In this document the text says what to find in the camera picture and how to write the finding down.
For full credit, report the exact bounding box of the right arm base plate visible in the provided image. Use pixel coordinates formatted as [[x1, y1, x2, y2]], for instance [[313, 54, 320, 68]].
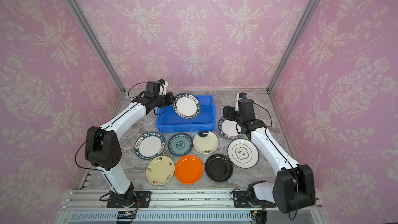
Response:
[[231, 189, 276, 208]]

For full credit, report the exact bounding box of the teal patterned plate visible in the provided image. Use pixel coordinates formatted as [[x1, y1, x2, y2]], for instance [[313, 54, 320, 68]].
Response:
[[168, 133, 193, 157]]

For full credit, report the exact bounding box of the orange plate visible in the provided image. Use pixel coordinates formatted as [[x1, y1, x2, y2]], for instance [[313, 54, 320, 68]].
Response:
[[175, 155, 203, 185]]

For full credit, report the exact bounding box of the green rim plate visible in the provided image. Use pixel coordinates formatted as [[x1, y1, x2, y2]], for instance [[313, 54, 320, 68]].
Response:
[[134, 132, 165, 160], [173, 93, 202, 119], [217, 118, 243, 139]]

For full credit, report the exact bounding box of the black plate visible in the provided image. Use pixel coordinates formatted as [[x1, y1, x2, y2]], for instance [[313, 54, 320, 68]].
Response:
[[205, 153, 233, 182]]

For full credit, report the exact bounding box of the cream floral plate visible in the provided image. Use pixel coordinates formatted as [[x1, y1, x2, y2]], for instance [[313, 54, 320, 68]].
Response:
[[146, 156, 175, 186]]

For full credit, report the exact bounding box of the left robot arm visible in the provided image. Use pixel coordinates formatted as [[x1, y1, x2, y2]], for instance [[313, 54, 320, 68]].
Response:
[[85, 79, 175, 207]]

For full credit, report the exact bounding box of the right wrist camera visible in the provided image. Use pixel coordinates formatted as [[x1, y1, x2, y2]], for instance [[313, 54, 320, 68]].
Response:
[[235, 92, 247, 111]]

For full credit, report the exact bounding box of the white plate quatrefoil emblem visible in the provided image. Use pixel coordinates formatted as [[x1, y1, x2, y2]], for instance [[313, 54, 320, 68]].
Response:
[[228, 139, 259, 169]]

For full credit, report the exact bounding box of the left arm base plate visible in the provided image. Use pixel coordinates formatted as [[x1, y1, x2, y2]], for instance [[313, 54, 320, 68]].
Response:
[[106, 191, 151, 209]]

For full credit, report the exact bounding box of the left aluminium corner post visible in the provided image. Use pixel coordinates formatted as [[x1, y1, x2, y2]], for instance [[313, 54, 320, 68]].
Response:
[[64, 0, 125, 94]]

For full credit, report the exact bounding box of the aluminium corner post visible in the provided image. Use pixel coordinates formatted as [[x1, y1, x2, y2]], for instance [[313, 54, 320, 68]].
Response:
[[267, 0, 320, 95], [64, 0, 125, 94]]

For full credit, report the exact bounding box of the aluminium front rail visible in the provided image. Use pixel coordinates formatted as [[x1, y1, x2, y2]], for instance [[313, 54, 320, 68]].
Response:
[[55, 189, 327, 224]]

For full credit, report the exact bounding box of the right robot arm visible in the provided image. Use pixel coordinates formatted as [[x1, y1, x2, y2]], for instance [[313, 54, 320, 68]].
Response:
[[223, 93, 316, 214]]

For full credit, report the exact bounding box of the right aluminium corner post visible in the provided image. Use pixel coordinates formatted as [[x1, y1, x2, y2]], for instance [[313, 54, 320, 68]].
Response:
[[267, 0, 320, 95]]

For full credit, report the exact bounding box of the blue plastic bin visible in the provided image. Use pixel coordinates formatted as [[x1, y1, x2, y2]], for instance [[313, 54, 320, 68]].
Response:
[[155, 95, 217, 133]]

